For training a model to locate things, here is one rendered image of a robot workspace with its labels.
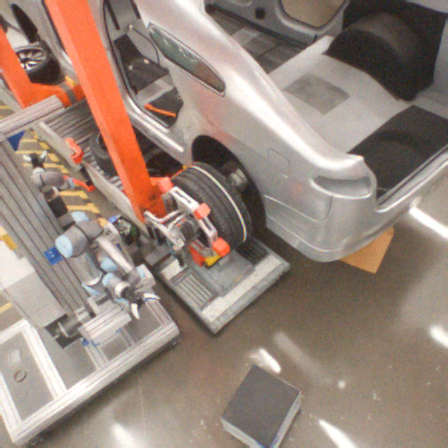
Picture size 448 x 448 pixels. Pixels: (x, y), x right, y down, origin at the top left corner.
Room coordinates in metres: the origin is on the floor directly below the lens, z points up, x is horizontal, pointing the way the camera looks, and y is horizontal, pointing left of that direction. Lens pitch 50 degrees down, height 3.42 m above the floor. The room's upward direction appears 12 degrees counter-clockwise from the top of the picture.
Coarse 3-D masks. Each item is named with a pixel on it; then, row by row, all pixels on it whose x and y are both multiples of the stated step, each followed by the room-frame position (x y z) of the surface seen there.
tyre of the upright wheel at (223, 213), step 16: (176, 176) 2.47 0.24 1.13; (192, 176) 2.39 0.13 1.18; (208, 176) 2.35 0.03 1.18; (192, 192) 2.26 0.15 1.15; (208, 192) 2.23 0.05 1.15; (176, 208) 2.52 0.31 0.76; (224, 208) 2.14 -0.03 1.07; (240, 208) 2.16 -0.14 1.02; (224, 224) 2.07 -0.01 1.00; (240, 224) 2.11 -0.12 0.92; (224, 240) 2.04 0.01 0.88; (240, 240) 2.09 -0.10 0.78
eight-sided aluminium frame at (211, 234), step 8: (168, 192) 2.36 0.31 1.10; (176, 192) 2.34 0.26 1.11; (168, 200) 2.49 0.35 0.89; (192, 200) 2.22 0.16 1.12; (168, 208) 2.45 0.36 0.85; (192, 208) 2.16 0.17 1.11; (176, 216) 2.46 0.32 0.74; (200, 224) 2.09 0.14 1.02; (208, 224) 2.09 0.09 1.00; (208, 232) 2.05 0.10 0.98; (216, 232) 2.06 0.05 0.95; (208, 240) 2.05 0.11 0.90; (208, 248) 2.19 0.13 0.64; (208, 256) 2.10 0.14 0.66
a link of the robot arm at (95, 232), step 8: (80, 224) 1.88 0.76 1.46; (88, 224) 1.89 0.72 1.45; (96, 224) 1.91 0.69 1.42; (88, 232) 1.85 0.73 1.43; (96, 232) 1.86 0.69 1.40; (104, 232) 1.88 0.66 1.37; (96, 240) 1.83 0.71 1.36; (104, 240) 1.84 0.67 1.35; (104, 248) 1.81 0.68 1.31; (112, 248) 1.81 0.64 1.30; (112, 256) 1.78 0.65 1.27; (120, 256) 1.78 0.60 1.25; (120, 264) 1.74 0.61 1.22; (128, 264) 1.75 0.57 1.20; (128, 272) 1.71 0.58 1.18; (136, 272) 1.72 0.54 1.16; (128, 280) 1.67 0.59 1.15; (136, 280) 1.68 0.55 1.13
